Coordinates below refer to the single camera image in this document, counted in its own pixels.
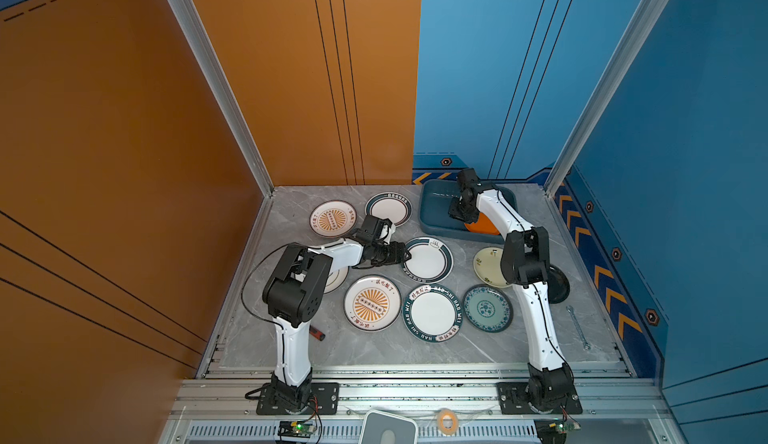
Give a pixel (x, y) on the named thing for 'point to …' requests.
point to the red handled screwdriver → (317, 333)
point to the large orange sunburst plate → (372, 303)
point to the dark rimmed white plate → (390, 205)
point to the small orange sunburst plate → (333, 218)
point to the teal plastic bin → (434, 201)
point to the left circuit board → (298, 429)
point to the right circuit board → (562, 426)
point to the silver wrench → (570, 310)
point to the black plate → (558, 284)
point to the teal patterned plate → (488, 308)
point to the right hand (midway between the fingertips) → (453, 215)
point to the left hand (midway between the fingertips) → (404, 254)
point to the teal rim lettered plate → (432, 313)
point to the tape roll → (447, 421)
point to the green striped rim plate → (431, 260)
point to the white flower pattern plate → (336, 279)
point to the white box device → (384, 428)
